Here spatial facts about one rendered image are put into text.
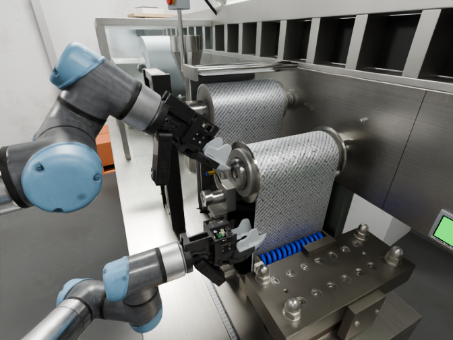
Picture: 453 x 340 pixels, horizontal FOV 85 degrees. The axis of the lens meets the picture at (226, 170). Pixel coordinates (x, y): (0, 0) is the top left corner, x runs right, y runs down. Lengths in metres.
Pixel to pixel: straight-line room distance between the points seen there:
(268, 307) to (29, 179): 0.49
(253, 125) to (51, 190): 0.58
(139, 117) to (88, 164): 0.16
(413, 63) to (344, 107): 0.18
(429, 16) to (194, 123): 0.49
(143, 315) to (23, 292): 1.76
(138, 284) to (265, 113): 0.56
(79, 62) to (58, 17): 3.52
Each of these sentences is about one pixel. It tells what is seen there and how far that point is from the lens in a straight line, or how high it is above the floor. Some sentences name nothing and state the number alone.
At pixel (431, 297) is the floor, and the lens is 2.30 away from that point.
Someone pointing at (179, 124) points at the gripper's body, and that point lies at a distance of 0.49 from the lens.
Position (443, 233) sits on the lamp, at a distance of 0.69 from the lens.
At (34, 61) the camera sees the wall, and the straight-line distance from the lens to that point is 3.96.
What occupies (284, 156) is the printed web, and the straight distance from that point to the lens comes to 0.57.
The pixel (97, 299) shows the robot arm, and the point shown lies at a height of 1.04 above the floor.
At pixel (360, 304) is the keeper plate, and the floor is 1.02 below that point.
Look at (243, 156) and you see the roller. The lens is 0.55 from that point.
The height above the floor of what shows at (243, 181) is 1.25.
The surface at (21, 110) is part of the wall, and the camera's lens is 4.06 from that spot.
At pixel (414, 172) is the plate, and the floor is 1.27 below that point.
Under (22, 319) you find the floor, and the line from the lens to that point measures 2.17.
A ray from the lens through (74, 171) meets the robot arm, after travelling 0.31.
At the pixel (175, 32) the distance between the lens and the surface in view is 1.47.
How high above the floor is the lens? 1.54
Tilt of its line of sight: 29 degrees down
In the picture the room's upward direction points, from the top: straight up
